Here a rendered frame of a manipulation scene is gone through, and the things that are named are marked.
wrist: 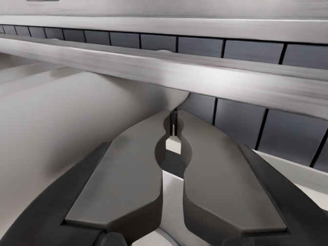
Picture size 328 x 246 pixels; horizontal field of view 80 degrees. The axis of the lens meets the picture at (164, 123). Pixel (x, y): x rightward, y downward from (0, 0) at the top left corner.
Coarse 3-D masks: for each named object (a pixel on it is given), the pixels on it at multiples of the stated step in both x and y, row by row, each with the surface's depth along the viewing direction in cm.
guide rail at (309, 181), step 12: (168, 144) 17; (180, 144) 16; (264, 156) 14; (276, 168) 13; (288, 168) 13; (300, 168) 13; (300, 180) 12; (312, 180) 12; (324, 180) 12; (312, 192) 12; (324, 192) 11; (324, 204) 12
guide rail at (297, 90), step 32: (64, 64) 12; (96, 64) 10; (128, 64) 9; (160, 64) 8; (192, 64) 7; (224, 64) 7; (256, 64) 7; (224, 96) 7; (256, 96) 7; (288, 96) 6; (320, 96) 6
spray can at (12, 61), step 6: (0, 54) 18; (6, 54) 19; (0, 60) 18; (6, 60) 18; (12, 60) 19; (18, 60) 19; (24, 60) 19; (30, 60) 20; (36, 60) 20; (0, 66) 18; (6, 66) 18; (12, 66) 19
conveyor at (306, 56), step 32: (32, 32) 27; (64, 32) 23; (96, 32) 20; (288, 64) 13; (320, 64) 12; (192, 96) 17; (224, 128) 17; (256, 128) 15; (288, 128) 14; (320, 128) 13; (288, 160) 15; (320, 160) 14
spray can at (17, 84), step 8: (48, 72) 14; (56, 72) 14; (64, 72) 14; (72, 72) 14; (80, 72) 15; (16, 80) 12; (24, 80) 12; (32, 80) 13; (40, 80) 13; (48, 80) 13; (0, 88) 11; (8, 88) 11; (16, 88) 12; (24, 88) 12
